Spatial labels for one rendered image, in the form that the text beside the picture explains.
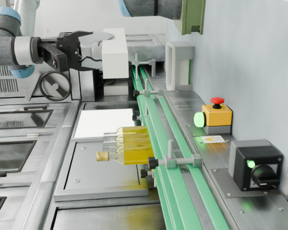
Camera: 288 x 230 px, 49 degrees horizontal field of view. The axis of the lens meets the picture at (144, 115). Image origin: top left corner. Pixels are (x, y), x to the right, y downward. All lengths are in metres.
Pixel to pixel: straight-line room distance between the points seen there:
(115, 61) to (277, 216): 0.46
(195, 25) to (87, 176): 0.71
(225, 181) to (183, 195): 0.10
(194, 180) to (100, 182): 0.56
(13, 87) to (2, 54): 1.43
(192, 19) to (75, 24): 3.80
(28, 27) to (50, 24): 3.82
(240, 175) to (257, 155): 0.06
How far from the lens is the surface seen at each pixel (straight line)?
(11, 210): 1.25
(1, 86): 2.34
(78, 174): 1.30
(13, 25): 0.97
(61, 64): 0.79
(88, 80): 2.19
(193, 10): 1.21
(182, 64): 1.37
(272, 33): 0.73
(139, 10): 1.23
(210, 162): 0.78
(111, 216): 1.12
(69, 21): 4.93
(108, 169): 1.31
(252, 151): 0.68
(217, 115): 0.91
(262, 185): 0.66
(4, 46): 0.89
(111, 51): 0.75
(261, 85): 0.77
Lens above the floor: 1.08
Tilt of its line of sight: 4 degrees down
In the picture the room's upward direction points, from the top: 93 degrees counter-clockwise
